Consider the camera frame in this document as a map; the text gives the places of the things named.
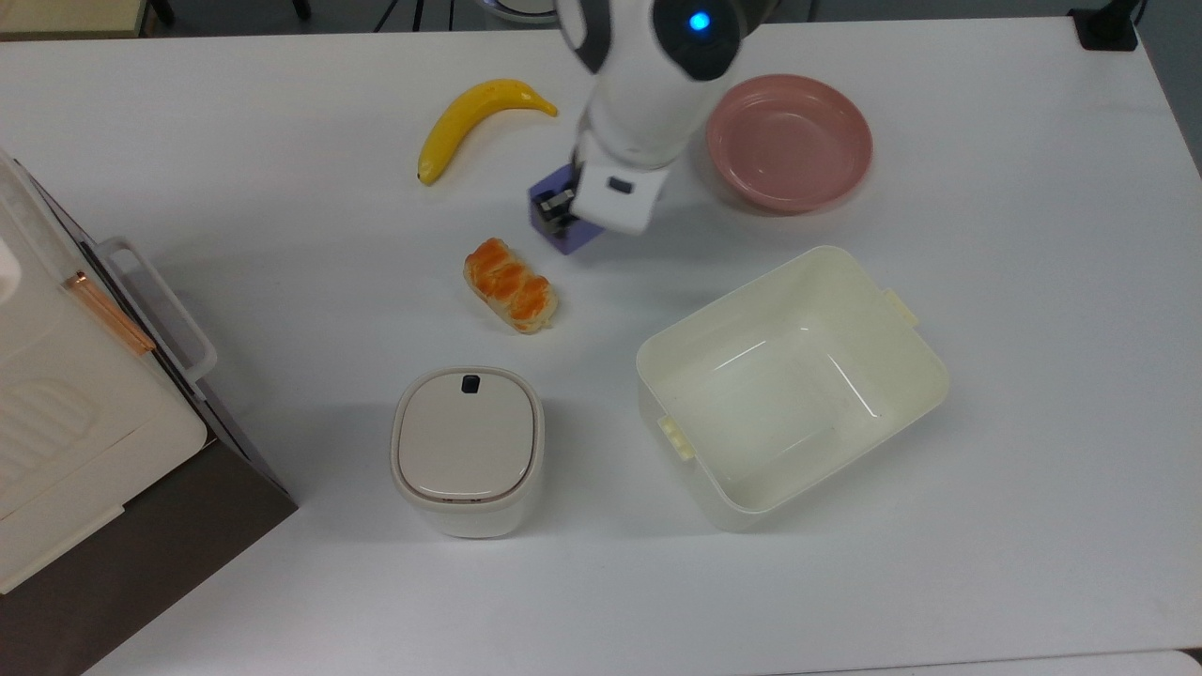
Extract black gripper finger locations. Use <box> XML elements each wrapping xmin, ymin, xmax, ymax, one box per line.
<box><xmin>536</xmin><ymin>187</ymin><xmax>578</xmax><ymax>235</ymax></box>

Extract purple cube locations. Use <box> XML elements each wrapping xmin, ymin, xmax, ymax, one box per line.
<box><xmin>529</xmin><ymin>164</ymin><xmax>605</xmax><ymax>256</ymax></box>

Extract pink plate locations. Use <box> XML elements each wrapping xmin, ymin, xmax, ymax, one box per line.
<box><xmin>706</xmin><ymin>74</ymin><xmax>874</xmax><ymax>214</ymax></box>

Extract toy bread loaf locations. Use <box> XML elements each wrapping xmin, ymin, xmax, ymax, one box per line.
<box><xmin>463</xmin><ymin>238</ymin><xmax>560</xmax><ymax>335</ymax></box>

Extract yellow toy banana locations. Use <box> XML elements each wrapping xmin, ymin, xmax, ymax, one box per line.
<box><xmin>417</xmin><ymin>79</ymin><xmax>559</xmax><ymax>187</ymax></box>

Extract black tripod legs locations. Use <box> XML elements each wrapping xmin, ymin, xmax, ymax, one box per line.
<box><xmin>374</xmin><ymin>0</ymin><xmax>457</xmax><ymax>34</ymax></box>

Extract small cream lidded trash can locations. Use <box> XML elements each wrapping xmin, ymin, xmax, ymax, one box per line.
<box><xmin>390</xmin><ymin>366</ymin><xmax>547</xmax><ymax>540</ymax></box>

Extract white rectangular plastic bin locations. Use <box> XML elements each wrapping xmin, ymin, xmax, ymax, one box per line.
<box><xmin>636</xmin><ymin>246</ymin><xmax>950</xmax><ymax>534</ymax></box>

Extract wooden desk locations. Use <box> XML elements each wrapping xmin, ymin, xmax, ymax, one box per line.
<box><xmin>0</xmin><ymin>0</ymin><xmax>152</xmax><ymax>41</ymax></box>

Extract black box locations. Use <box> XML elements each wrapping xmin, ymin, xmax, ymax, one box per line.
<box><xmin>1069</xmin><ymin>0</ymin><xmax>1143</xmax><ymax>52</ymax></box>

